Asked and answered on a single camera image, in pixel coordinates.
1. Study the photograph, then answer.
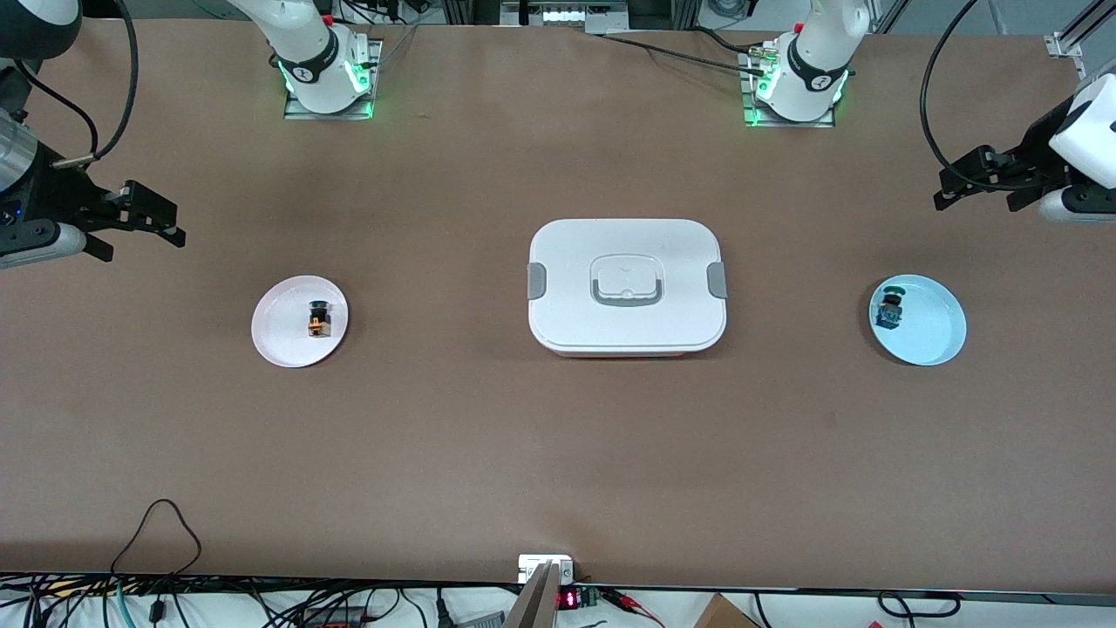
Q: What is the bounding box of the brown cardboard box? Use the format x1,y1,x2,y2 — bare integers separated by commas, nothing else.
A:
693,593,759,628

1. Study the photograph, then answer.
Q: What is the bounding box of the thin black looped cable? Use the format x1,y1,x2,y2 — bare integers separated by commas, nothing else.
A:
111,499,203,577

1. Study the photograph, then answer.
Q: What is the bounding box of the green blue push-button switch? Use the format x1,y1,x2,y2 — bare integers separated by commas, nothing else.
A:
875,285,906,331

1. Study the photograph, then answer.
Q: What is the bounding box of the light blue round plate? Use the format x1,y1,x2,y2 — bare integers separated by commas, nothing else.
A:
868,275,967,367

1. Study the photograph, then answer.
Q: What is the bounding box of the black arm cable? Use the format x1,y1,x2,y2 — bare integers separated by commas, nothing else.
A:
920,0,982,175
13,0,140,168

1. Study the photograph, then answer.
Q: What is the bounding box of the aluminium table edge rail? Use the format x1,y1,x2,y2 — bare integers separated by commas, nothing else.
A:
1045,0,1116,84

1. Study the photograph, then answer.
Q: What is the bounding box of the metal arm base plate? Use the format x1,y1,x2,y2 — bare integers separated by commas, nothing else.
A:
283,39,383,120
741,48,836,129

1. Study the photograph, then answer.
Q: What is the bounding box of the white lunch box grey handle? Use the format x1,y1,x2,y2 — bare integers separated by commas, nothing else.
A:
527,218,728,358

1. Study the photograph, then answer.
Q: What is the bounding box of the red test lead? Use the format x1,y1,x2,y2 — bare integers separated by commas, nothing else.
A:
602,586,668,627

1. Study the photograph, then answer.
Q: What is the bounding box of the black cable lying on table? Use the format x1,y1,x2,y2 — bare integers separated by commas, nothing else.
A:
586,31,772,78

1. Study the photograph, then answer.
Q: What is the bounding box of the aluminium profile bar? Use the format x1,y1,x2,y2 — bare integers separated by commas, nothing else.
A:
504,561,563,628

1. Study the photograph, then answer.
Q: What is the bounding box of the silver device with lights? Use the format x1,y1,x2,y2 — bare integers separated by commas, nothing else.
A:
501,0,630,29

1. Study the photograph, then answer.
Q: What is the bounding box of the small white socket box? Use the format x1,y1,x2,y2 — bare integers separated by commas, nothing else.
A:
518,555,575,584

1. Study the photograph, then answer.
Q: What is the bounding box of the pink round plate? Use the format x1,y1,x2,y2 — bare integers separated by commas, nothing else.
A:
251,276,350,368

